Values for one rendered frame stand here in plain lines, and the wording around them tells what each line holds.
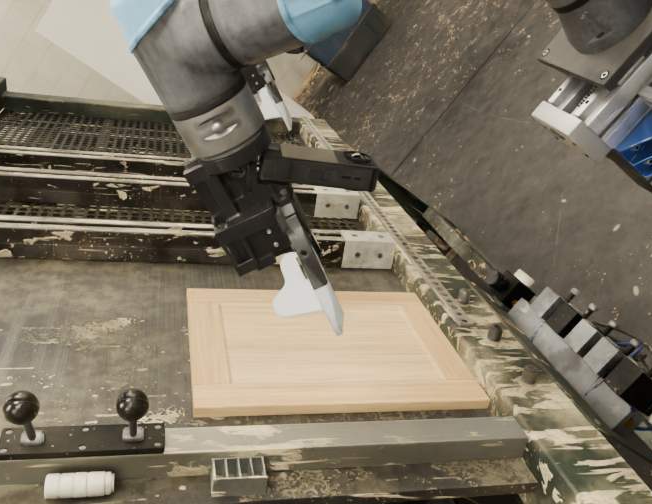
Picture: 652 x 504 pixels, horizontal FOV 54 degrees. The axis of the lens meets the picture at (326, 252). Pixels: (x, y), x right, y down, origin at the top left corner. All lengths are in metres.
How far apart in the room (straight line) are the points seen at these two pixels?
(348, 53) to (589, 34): 4.20
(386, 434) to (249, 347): 0.31
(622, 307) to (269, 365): 1.42
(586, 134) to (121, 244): 0.94
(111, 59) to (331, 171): 4.29
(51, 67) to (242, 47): 5.86
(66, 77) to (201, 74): 5.83
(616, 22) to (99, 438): 0.98
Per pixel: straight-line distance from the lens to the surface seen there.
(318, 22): 0.51
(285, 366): 1.10
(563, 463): 1.01
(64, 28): 4.86
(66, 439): 0.91
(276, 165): 0.60
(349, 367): 1.13
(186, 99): 0.56
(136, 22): 0.55
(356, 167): 0.61
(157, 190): 1.72
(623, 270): 2.33
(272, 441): 0.92
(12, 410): 0.80
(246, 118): 0.57
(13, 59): 6.42
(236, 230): 0.61
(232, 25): 0.53
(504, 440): 1.03
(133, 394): 0.79
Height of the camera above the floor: 1.68
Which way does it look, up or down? 25 degrees down
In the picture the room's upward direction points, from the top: 58 degrees counter-clockwise
